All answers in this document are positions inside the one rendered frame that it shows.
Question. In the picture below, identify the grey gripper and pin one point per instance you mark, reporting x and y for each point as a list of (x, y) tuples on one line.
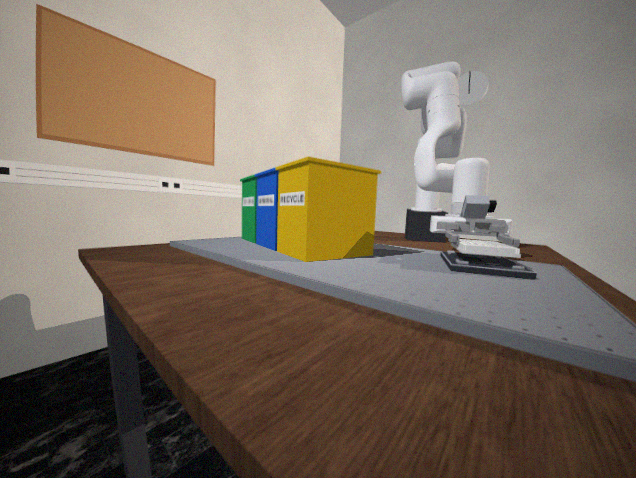
[(479, 227)]

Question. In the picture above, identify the blue bin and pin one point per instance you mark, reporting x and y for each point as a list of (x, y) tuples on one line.
[(267, 208)]

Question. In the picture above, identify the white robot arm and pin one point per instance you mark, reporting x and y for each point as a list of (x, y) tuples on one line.
[(437, 95)]

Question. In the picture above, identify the yellow recycling bin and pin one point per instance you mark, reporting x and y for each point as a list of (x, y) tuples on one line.
[(326, 209)]

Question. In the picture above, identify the green open bin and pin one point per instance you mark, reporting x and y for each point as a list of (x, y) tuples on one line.
[(249, 185)]

